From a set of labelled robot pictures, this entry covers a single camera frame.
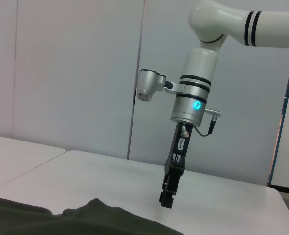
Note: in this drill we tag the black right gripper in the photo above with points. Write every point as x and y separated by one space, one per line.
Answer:
179 147

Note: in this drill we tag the dark green FREE t-shirt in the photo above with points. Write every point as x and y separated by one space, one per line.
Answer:
61 222

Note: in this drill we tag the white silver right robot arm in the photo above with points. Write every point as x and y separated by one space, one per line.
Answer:
198 68

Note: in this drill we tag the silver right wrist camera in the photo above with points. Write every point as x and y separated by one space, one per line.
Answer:
149 80

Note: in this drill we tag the blue vertical frame post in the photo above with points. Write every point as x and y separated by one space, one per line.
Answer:
285 105

